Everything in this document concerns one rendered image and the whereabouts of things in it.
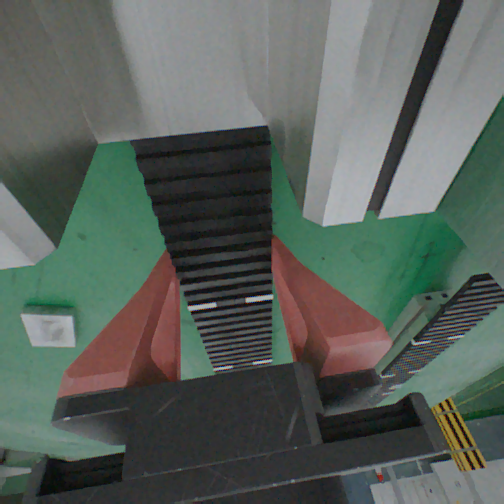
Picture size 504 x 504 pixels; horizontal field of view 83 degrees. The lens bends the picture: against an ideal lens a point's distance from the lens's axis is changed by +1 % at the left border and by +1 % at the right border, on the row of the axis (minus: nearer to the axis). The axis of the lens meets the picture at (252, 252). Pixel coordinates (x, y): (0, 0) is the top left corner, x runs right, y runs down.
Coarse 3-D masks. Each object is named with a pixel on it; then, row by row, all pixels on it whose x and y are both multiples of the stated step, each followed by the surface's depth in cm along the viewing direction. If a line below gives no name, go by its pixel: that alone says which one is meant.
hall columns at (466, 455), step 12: (432, 408) 514; (444, 408) 499; (444, 420) 488; (456, 420) 486; (444, 432) 490; (456, 432) 476; (468, 432) 474; (456, 444) 466; (468, 444) 464; (456, 456) 468; (468, 456) 455; (480, 456) 453; (468, 468) 446; (480, 468) 444; (468, 480) 458; (480, 480) 437; (492, 480) 435; (480, 492) 429; (492, 492) 427
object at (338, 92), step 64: (0, 0) 5; (64, 0) 5; (128, 0) 6; (192, 0) 6; (256, 0) 6; (320, 0) 3; (384, 0) 3; (448, 0) 3; (0, 64) 4; (64, 64) 6; (128, 64) 6; (192, 64) 6; (256, 64) 7; (320, 64) 4; (384, 64) 3; (448, 64) 3; (0, 128) 4; (64, 128) 6; (128, 128) 7; (192, 128) 8; (320, 128) 4; (384, 128) 4; (448, 128) 4; (0, 192) 4; (64, 192) 6; (320, 192) 5; (384, 192) 5; (0, 256) 5
